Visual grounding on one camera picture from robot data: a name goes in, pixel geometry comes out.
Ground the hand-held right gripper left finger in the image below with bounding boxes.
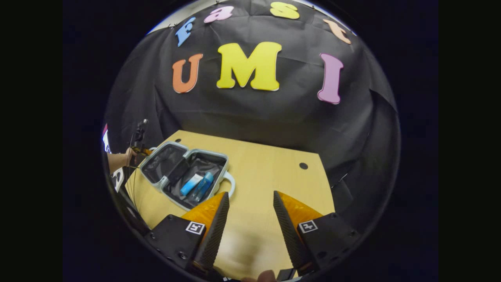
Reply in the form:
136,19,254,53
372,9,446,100
144,191,231,273

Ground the light blue suitcase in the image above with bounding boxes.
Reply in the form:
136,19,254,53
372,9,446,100
139,141,236,212

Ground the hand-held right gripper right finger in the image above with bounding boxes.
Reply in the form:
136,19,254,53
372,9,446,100
273,191,362,275

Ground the blue capped bottle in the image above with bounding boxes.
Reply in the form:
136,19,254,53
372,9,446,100
189,172,214,202

